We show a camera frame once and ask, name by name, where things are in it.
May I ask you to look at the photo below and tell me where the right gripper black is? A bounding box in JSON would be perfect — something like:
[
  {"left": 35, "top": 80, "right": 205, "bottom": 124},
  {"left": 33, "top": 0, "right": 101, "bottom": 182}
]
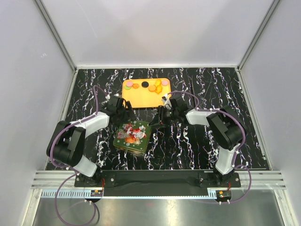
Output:
[{"left": 149, "top": 105, "right": 179, "bottom": 128}]

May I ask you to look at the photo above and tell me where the gold tin lid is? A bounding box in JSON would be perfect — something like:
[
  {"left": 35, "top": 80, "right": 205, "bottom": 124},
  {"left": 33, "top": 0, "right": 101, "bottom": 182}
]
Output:
[{"left": 113, "top": 121, "right": 151, "bottom": 144}]

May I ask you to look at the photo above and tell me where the gold square cookie tin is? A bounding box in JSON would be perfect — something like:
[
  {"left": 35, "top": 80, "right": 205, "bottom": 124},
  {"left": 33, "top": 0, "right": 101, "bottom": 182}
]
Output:
[{"left": 113, "top": 140, "right": 148, "bottom": 156}]

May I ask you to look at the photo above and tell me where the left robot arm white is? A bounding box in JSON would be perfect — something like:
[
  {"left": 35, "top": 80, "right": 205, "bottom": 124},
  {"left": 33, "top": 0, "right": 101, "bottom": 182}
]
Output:
[{"left": 46, "top": 96, "right": 136, "bottom": 186}]

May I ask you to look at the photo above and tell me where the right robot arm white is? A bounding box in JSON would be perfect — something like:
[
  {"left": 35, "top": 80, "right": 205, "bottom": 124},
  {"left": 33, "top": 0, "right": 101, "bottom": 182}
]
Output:
[{"left": 149, "top": 95, "right": 247, "bottom": 187}]

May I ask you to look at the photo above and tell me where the yellow serving tray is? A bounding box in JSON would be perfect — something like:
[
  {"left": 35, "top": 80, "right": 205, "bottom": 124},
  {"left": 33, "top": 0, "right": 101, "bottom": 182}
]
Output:
[{"left": 122, "top": 78, "right": 171, "bottom": 108}]

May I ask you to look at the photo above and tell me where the yellow flower shaped cookie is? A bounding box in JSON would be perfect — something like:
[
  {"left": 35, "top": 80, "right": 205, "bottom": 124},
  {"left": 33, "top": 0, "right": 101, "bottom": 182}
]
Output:
[{"left": 155, "top": 85, "right": 163, "bottom": 94}]

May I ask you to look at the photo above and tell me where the orange swirl cookie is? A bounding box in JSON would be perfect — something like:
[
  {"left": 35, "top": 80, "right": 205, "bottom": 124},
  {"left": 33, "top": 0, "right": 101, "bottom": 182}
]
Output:
[{"left": 132, "top": 83, "right": 139, "bottom": 89}]

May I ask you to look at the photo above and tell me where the pink macaron cookie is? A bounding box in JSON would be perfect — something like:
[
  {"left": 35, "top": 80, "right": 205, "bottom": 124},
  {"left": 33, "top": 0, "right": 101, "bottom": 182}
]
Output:
[{"left": 127, "top": 81, "right": 133, "bottom": 87}]

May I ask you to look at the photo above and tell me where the pink macaron top right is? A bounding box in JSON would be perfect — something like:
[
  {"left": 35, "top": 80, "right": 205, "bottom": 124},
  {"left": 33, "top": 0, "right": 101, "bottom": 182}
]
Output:
[{"left": 161, "top": 80, "right": 169, "bottom": 86}]

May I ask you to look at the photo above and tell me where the orange half cookie top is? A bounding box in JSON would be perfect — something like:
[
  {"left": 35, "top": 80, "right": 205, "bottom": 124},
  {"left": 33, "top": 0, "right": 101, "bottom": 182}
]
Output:
[{"left": 155, "top": 80, "right": 161, "bottom": 86}]

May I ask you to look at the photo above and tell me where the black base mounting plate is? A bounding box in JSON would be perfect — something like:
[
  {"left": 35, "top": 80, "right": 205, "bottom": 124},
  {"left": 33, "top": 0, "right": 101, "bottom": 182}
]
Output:
[{"left": 74, "top": 169, "right": 241, "bottom": 189}]

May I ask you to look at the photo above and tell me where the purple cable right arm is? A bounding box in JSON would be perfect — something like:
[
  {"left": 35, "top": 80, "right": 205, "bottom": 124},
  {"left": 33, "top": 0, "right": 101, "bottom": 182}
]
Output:
[{"left": 168, "top": 91, "right": 253, "bottom": 205}]

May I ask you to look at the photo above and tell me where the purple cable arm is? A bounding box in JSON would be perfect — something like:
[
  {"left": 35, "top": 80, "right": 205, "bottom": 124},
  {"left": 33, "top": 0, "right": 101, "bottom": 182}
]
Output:
[
  {"left": 50, "top": 84, "right": 111, "bottom": 224},
  {"left": 168, "top": 91, "right": 253, "bottom": 205}
]

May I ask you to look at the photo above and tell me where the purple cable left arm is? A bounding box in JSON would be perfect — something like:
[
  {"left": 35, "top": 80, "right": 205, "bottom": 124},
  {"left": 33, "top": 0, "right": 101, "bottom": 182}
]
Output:
[{"left": 50, "top": 84, "right": 111, "bottom": 224}]

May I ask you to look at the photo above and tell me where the aluminium frame rail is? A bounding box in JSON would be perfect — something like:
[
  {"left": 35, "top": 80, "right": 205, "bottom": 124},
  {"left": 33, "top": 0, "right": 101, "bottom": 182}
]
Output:
[{"left": 31, "top": 169, "right": 286, "bottom": 199}]

